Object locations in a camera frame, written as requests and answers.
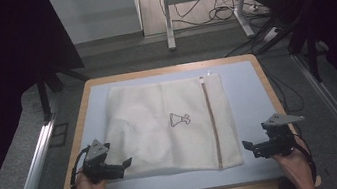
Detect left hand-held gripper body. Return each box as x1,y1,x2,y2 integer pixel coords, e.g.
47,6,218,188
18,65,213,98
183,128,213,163
78,136,119,186

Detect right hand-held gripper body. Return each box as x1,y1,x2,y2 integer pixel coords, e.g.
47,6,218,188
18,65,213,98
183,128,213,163
259,108,311,161

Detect white mesh laundry bag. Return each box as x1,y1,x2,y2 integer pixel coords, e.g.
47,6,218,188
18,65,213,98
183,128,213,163
94,69,246,187

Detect person's right hand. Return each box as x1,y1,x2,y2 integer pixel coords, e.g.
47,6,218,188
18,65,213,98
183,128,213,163
269,135,316,189

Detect wooden framed work table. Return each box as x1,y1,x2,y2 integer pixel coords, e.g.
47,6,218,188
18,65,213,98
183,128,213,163
49,54,304,189

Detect black metal stand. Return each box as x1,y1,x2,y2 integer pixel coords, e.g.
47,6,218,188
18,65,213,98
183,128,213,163
34,63,95,125
282,15,334,88

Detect white power strip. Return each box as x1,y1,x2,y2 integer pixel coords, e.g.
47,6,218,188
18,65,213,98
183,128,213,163
261,25,283,44

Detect white cabinet panel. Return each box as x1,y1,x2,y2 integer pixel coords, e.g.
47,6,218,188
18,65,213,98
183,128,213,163
48,0,145,49

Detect left hand-held gripper black cable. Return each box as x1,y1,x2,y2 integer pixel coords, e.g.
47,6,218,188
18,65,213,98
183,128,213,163
64,146,98,189

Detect hand-held gripper black cable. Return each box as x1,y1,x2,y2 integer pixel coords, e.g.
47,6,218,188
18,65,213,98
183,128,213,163
64,146,98,189
292,130,320,187

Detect right hand-held gripper black cable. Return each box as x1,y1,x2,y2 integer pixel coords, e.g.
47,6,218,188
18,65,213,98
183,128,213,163
292,130,320,187

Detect thin black floor cable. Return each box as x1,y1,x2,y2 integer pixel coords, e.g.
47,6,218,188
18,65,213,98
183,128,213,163
261,60,307,118

